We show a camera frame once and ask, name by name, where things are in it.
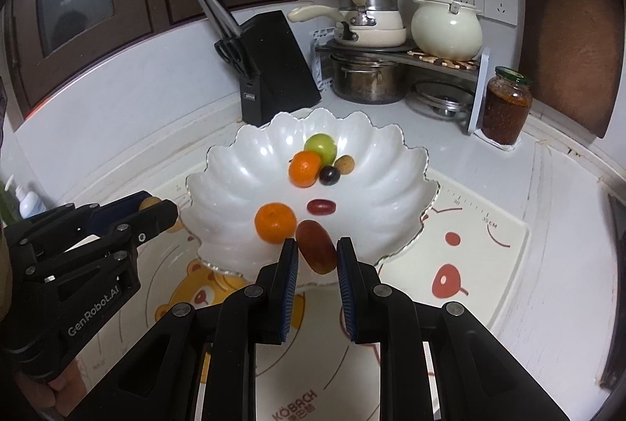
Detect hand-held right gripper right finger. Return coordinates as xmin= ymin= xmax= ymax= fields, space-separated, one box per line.
xmin=336 ymin=236 xmax=570 ymax=421

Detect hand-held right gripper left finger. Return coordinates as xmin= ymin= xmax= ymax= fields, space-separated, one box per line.
xmin=81 ymin=239 xmax=299 ymax=421

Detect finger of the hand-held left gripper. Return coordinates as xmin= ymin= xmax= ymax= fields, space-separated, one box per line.
xmin=10 ymin=191 xmax=153 ymax=250
xmin=93 ymin=201 xmax=178 ymax=265

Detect large red jujube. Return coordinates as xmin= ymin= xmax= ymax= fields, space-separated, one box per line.
xmin=296 ymin=220 xmax=338 ymax=276

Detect orange tangerine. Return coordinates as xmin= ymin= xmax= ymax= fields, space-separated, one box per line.
xmin=254 ymin=202 xmax=297 ymax=244
xmin=288 ymin=151 xmax=324 ymax=187

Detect small red jujube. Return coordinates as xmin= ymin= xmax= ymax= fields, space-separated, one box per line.
xmin=307 ymin=198 xmax=337 ymax=216

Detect white scalloped bowl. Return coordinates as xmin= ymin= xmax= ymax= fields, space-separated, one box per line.
xmin=186 ymin=107 xmax=439 ymax=290

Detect green round fruit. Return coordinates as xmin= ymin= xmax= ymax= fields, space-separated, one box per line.
xmin=304 ymin=133 xmax=338 ymax=165

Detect person's left hand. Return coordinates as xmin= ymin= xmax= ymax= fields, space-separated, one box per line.
xmin=51 ymin=353 xmax=84 ymax=407

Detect white pump bottle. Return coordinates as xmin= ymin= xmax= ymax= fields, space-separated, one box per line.
xmin=14 ymin=176 xmax=47 ymax=220

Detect bear print silicone mat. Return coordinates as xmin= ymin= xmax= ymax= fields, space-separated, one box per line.
xmin=73 ymin=167 xmax=531 ymax=421

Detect black knife block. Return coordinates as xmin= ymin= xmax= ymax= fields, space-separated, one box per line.
xmin=238 ymin=10 xmax=322 ymax=127

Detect steel stockpot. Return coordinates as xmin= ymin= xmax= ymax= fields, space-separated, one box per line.
xmin=330 ymin=52 xmax=409 ymax=105

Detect glass pot lid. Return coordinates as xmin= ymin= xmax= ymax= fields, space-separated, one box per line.
xmin=408 ymin=79 xmax=474 ymax=117

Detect white plastic basket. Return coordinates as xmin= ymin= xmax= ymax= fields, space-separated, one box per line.
xmin=310 ymin=27 xmax=338 ymax=92

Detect grey shelf rack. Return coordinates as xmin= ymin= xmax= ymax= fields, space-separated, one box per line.
xmin=314 ymin=37 xmax=491 ymax=135

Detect glass jar of chili sauce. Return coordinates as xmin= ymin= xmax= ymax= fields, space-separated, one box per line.
xmin=482 ymin=65 xmax=534 ymax=145

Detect wooden trivet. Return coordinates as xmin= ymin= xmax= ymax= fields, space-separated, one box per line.
xmin=407 ymin=49 xmax=477 ymax=70

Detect cream frying pan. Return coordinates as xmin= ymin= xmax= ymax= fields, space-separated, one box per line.
xmin=288 ymin=4 xmax=408 ymax=47

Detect cream saucepan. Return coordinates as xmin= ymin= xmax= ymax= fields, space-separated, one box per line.
xmin=334 ymin=0 xmax=404 ymax=31

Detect dark stovetop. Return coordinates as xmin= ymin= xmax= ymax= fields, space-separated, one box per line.
xmin=599 ymin=193 xmax=626 ymax=387

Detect cream ceramic pot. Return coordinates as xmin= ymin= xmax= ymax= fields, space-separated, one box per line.
xmin=411 ymin=0 xmax=484 ymax=61

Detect brown cutting board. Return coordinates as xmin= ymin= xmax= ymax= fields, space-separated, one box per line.
xmin=518 ymin=0 xmax=626 ymax=139

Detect black handled scissors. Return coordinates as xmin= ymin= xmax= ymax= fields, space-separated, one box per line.
xmin=214 ymin=37 xmax=259 ymax=82

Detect steel handled knife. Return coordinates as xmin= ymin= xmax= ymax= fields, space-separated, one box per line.
xmin=191 ymin=0 xmax=236 ymax=39
xmin=200 ymin=0 xmax=242 ymax=36

